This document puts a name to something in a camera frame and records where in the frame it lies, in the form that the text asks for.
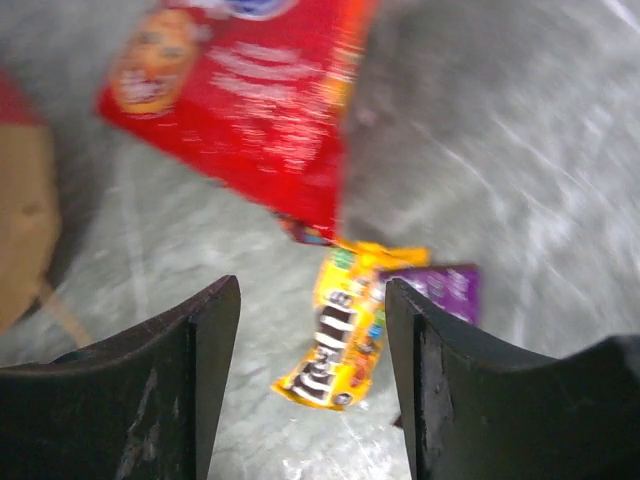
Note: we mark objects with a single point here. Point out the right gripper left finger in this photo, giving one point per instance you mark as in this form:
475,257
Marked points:
142,404

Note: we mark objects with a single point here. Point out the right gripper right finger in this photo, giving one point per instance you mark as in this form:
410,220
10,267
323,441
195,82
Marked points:
473,406

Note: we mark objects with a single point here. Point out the purple candy packet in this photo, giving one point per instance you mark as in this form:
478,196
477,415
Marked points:
454,288

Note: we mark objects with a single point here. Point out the yellow m&m's packet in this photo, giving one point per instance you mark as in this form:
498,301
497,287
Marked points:
348,303

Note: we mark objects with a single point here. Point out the red paper bag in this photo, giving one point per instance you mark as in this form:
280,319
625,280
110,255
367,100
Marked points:
30,218

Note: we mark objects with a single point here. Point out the red chips bag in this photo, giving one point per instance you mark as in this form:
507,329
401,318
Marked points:
251,93

